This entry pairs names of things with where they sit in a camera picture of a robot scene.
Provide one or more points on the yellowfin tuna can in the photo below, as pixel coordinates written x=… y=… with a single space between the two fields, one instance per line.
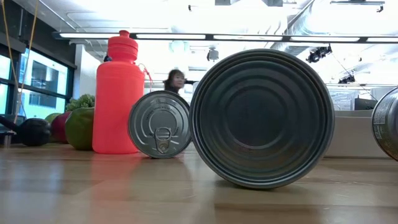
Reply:
x=158 y=124

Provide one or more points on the coral plastic sports bottle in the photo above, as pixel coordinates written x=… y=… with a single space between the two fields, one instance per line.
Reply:
x=118 y=109

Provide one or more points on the green round fruit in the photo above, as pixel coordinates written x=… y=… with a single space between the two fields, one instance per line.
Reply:
x=80 y=130

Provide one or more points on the dark red apple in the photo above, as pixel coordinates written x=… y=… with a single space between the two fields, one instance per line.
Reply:
x=59 y=129

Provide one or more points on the grey tray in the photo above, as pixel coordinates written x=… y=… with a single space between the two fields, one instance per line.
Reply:
x=351 y=137

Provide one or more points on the dark green avocado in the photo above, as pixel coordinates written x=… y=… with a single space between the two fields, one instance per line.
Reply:
x=34 y=132

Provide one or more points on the labelled tin can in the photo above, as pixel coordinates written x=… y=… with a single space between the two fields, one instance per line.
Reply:
x=387 y=124

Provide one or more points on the clear plastic bin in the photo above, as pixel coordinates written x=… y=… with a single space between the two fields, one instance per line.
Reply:
x=195 y=88

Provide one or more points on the person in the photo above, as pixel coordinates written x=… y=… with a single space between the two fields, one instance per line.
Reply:
x=174 y=81

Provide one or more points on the large tin can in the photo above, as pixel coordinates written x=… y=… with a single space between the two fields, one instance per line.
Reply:
x=261 y=121

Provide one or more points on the long linear ceiling light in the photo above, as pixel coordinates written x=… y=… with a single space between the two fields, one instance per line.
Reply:
x=171 y=36

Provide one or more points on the green broccoli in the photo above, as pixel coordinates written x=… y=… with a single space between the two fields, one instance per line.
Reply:
x=81 y=102

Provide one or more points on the black ceiling spotlight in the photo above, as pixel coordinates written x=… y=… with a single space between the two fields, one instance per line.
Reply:
x=346 y=79
x=318 y=53

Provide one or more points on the green pear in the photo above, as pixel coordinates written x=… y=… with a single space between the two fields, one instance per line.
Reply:
x=51 y=117

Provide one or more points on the dark-framed window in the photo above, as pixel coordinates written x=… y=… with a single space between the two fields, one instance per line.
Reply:
x=46 y=77

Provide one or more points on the black monitor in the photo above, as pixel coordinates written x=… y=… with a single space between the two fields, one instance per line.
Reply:
x=365 y=104

